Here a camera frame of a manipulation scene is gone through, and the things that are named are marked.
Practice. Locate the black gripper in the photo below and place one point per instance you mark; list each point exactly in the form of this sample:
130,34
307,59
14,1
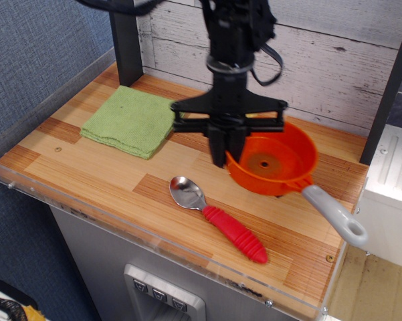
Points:
223,109

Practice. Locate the orange pan with grey handle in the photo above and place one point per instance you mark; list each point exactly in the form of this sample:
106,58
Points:
279,163

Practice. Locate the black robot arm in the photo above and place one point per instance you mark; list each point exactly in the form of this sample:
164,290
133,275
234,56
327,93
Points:
237,30

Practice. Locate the green folded cloth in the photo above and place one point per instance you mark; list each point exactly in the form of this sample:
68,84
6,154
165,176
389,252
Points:
132,121

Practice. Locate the yellow toy potato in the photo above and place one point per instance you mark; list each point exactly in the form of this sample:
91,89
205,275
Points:
251,115

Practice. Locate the grey cabinet under table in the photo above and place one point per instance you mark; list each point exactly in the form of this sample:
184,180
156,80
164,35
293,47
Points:
101,255

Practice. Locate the white side unit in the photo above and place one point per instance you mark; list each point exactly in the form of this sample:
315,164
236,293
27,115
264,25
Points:
379,208

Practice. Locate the silver dispenser button panel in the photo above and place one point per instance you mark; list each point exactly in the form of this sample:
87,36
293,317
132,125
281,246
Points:
156,299

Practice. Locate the clear acrylic table guard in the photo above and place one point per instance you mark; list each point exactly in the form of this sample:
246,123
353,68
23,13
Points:
45,157

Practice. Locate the black and yellow object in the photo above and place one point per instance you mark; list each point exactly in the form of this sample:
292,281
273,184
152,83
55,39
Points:
16,305

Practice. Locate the spoon with red handle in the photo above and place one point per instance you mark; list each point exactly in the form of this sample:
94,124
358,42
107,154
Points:
188,195

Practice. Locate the dark left upright post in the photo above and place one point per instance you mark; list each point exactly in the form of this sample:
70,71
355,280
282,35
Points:
127,48

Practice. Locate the dark upright post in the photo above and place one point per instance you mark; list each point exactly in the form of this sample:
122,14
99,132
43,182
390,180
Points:
127,48
384,110

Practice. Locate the dark right upright post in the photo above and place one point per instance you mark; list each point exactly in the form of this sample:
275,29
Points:
384,110

